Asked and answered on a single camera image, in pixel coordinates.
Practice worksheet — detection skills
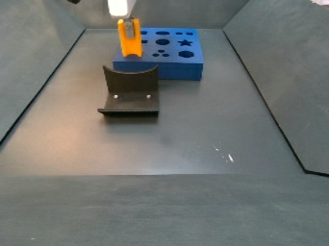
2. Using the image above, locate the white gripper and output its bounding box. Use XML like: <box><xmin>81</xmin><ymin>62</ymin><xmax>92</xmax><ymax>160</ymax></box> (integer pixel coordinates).
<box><xmin>108</xmin><ymin>0</ymin><xmax>137</xmax><ymax>35</ymax></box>

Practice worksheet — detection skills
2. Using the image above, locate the orange arch object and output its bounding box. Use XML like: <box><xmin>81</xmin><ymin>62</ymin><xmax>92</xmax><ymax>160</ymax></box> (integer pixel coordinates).
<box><xmin>117</xmin><ymin>18</ymin><xmax>144</xmax><ymax>57</ymax></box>

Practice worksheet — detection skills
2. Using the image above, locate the blue shape sorter block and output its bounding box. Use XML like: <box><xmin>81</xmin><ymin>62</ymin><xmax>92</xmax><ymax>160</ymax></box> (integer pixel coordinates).
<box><xmin>114</xmin><ymin>27</ymin><xmax>205</xmax><ymax>81</ymax></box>

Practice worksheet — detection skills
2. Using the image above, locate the black curved holder stand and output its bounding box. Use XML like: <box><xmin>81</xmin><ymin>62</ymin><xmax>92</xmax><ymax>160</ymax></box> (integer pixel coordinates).
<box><xmin>98</xmin><ymin>66</ymin><xmax>160</xmax><ymax>115</ymax></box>

